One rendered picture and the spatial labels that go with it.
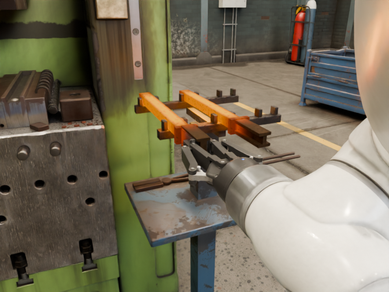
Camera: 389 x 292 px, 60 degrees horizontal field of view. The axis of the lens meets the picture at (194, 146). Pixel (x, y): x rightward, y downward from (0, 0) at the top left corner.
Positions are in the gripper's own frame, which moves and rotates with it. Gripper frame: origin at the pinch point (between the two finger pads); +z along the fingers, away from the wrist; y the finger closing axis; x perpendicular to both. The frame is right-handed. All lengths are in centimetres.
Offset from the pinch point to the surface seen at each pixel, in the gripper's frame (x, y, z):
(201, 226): -26.2, 4.8, 7.7
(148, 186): -24.9, -2.4, 30.0
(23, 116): -4, -32, 43
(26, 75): 0, -33, 83
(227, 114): 1.1, 11.9, 9.9
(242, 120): 1.5, 12.4, 3.9
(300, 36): -36, 485, 568
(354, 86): -59, 286, 223
